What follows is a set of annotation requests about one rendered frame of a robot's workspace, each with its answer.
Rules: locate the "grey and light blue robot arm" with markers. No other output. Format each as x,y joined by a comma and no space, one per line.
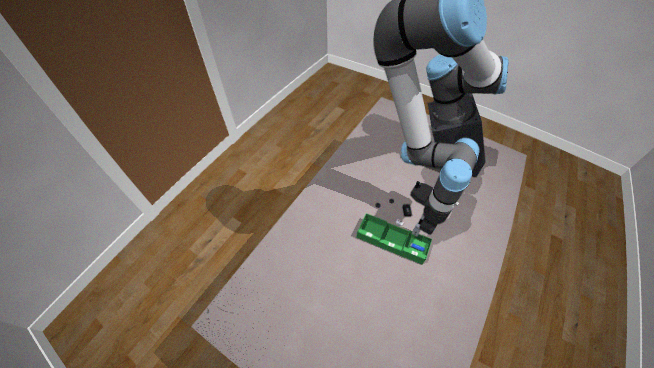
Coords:
451,27

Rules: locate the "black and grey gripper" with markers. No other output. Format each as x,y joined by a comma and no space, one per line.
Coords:
434,211

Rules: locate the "black 9v battery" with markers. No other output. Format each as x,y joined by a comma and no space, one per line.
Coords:
407,210

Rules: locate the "green three-compartment bin rack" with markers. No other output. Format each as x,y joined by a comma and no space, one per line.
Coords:
393,238

